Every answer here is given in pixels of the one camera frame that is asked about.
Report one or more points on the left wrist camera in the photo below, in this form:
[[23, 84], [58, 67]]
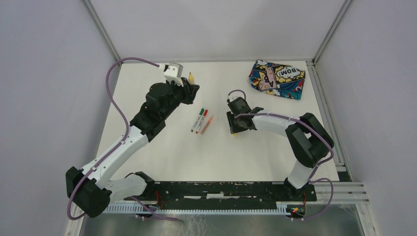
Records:
[[172, 72]]

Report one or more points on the green grey pen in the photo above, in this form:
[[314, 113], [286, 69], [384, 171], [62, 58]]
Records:
[[196, 121]]

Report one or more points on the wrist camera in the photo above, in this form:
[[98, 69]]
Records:
[[231, 98], [172, 72]]

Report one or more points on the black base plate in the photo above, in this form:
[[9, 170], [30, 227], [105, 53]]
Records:
[[183, 195]]

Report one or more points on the red white pen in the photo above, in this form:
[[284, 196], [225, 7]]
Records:
[[201, 121]]

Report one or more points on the orange pen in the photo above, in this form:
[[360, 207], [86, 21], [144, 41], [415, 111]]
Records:
[[206, 125]]

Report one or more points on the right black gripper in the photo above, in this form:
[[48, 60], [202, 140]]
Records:
[[233, 128]]

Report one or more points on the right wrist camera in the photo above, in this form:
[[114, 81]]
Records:
[[231, 98]]

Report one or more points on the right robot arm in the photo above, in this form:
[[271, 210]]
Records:
[[311, 144]]

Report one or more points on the comic print pencil pouch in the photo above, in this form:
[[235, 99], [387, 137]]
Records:
[[277, 79]]

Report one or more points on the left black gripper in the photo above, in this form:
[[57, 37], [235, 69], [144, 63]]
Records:
[[189, 91]]

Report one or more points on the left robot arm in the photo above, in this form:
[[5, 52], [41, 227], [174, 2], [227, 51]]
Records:
[[91, 187]]

